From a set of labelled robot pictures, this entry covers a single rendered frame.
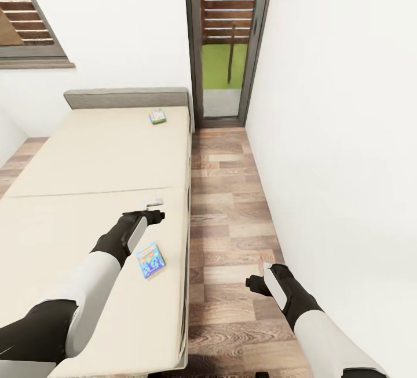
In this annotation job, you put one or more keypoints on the board game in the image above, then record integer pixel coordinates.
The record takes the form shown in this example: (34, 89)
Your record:
(149, 259)
(156, 116)

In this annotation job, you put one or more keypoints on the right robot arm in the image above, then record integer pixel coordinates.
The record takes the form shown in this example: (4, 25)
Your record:
(329, 352)

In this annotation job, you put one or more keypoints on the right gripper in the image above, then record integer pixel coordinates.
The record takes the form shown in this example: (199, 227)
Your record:
(256, 284)

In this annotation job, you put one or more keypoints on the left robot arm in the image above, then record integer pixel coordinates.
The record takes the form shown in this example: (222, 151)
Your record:
(62, 322)

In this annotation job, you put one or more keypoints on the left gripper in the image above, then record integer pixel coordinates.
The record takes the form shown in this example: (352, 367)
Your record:
(155, 216)

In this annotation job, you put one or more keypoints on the door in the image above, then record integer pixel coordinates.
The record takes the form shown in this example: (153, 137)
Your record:
(224, 43)

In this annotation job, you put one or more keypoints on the bed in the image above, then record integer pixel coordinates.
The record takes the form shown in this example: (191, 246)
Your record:
(104, 158)

